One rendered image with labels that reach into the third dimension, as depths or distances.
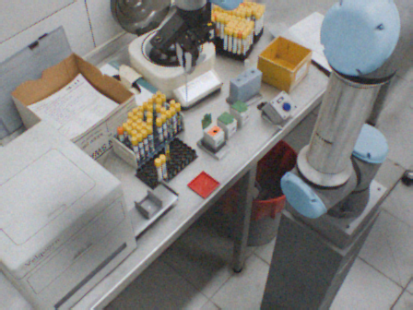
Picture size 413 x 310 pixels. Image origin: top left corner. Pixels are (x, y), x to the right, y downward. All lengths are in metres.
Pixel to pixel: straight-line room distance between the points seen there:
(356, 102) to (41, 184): 0.65
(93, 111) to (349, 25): 0.94
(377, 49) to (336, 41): 0.07
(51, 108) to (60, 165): 0.49
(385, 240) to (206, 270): 0.84
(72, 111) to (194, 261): 1.00
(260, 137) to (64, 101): 0.61
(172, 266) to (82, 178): 1.24
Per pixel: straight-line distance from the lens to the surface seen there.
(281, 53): 1.75
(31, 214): 1.04
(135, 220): 1.29
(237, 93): 1.53
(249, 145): 1.48
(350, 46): 0.78
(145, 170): 1.40
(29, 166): 1.12
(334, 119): 0.91
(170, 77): 1.52
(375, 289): 2.31
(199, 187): 1.38
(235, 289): 2.19
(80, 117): 1.52
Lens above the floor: 2.01
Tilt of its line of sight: 52 degrees down
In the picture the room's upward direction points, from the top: 1 degrees counter-clockwise
